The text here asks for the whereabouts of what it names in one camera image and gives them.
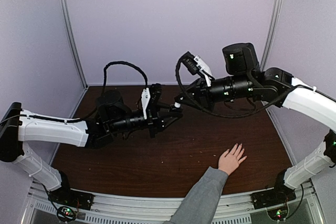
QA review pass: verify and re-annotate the left round controller board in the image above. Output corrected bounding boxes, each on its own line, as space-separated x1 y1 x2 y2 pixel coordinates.
57 206 76 222

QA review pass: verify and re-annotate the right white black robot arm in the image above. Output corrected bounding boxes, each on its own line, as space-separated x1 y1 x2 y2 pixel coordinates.
175 42 335 204

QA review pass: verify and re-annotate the aluminium corner post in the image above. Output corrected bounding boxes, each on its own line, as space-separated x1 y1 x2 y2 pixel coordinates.
260 0 283 71
60 0 88 89

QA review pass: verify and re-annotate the right aluminium corner post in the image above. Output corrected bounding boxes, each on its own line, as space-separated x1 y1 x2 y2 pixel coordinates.
260 0 283 71

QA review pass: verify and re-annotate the aluminium front frame rail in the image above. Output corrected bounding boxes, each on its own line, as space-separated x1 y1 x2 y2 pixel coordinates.
20 181 325 223

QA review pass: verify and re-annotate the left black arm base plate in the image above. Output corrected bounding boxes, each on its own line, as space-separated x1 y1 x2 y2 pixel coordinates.
49 190 94 210

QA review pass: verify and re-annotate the left aluminium corner post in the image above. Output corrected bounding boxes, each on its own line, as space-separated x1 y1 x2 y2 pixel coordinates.
60 0 88 89

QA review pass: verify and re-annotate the right round controller board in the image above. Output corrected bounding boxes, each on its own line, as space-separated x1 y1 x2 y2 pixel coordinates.
268 208 288 221

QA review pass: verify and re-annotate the round controller board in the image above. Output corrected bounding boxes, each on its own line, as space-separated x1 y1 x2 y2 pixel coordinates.
268 208 288 221
57 206 76 222

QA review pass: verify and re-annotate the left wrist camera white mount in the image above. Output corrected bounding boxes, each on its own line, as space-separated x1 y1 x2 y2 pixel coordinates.
141 83 162 120

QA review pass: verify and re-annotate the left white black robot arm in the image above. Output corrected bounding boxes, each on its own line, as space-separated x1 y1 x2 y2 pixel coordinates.
1 86 182 205

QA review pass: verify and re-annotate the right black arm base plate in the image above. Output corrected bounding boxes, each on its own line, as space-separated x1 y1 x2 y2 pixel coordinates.
251 188 296 209

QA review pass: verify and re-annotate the person's bare hand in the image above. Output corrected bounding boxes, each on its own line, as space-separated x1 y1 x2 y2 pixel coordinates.
218 143 247 175

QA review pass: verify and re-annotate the grey sleeved forearm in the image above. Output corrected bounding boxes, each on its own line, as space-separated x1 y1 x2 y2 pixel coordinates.
164 167 228 224

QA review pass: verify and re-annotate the right black camera cable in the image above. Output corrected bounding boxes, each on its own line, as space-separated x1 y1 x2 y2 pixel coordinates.
175 53 292 119

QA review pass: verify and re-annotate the white capped nail polish bottle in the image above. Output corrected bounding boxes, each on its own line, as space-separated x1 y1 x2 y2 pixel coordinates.
170 102 183 113

